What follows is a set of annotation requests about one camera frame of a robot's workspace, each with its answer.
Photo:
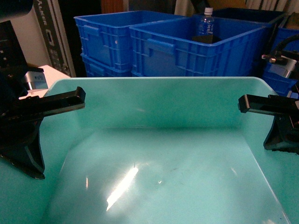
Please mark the blue crate front middle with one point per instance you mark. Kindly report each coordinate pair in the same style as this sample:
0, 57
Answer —
167, 49

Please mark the blue crate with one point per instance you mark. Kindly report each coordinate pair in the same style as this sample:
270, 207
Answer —
106, 41
167, 49
265, 17

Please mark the turquoise plastic bin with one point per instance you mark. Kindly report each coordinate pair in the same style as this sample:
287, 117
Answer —
156, 151

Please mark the blue crate rear left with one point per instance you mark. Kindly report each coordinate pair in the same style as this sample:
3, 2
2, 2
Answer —
106, 41

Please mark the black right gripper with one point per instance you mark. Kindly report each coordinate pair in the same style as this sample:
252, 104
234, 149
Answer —
284, 133

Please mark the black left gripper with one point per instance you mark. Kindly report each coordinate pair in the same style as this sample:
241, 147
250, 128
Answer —
21, 117

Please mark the clear water bottle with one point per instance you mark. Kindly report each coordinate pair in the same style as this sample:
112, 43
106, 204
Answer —
206, 24

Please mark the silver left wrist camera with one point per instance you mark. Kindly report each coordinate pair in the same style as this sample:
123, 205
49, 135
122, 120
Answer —
35, 79

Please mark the blue crate rear right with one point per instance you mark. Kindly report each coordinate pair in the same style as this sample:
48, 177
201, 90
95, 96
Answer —
265, 17

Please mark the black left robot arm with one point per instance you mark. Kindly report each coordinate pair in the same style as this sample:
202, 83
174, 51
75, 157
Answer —
12, 57

